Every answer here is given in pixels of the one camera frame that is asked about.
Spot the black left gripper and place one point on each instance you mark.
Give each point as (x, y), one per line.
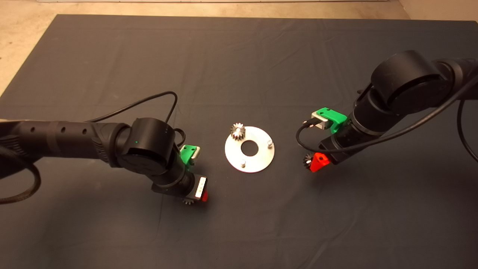
(201, 186)

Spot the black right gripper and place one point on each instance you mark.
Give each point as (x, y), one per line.
(341, 144)

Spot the small steel planetary gear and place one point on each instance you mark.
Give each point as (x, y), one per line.
(234, 135)
(188, 202)
(306, 161)

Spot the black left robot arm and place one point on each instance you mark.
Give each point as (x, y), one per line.
(67, 136)

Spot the round metal carrier plate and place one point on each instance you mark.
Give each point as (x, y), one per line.
(261, 160)

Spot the dark grey table cloth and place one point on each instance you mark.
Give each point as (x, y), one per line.
(261, 56)

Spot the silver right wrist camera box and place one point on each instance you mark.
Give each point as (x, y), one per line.
(321, 121)

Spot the green left camera mount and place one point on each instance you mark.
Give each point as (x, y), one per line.
(186, 154)

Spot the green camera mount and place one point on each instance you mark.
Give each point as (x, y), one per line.
(336, 116)
(186, 154)

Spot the green right camera mount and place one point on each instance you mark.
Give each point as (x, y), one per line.
(336, 116)

